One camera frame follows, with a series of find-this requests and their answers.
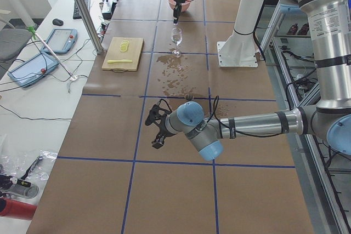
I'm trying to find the teach pendant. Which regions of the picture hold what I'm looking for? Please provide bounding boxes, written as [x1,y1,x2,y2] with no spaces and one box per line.
[45,28,78,54]
[7,52,59,88]

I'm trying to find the black computer mouse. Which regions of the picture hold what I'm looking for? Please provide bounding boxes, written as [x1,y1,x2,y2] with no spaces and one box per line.
[52,18,64,26]

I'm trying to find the aluminium frame post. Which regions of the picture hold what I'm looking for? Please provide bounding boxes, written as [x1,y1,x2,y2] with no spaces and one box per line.
[74,0,104,54]

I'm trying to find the red bottle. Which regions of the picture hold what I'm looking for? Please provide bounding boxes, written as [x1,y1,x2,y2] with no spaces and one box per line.
[1,198,37,220]

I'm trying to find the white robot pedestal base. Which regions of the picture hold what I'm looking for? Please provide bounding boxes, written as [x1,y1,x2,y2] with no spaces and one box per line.
[217,0,264,67]

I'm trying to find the black keyboard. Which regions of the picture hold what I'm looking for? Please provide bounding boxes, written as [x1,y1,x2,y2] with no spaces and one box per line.
[72,0,92,20]

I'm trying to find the yellow plastic knife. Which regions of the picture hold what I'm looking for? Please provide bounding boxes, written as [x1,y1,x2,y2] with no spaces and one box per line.
[107,59,133,64]

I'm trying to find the lower teach pendant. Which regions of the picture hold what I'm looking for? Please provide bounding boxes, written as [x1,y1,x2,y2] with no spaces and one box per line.
[7,52,59,88]

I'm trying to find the steel double jigger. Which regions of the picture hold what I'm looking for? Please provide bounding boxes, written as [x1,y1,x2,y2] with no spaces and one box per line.
[185,94,194,101]

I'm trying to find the upper teach pendant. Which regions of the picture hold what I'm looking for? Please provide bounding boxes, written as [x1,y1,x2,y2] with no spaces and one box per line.
[45,28,78,54]

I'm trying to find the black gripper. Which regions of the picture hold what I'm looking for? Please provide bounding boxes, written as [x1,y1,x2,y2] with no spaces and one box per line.
[173,0,186,23]
[145,104,172,149]

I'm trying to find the pink plastic bowl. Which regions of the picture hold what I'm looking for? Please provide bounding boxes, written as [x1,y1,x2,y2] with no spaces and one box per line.
[168,0,191,13]

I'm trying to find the clear wine glass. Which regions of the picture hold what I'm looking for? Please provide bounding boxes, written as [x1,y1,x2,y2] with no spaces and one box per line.
[171,27,183,58]

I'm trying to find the bamboo cutting board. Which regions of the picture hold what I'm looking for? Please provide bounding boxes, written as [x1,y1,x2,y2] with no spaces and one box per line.
[101,37,144,72]

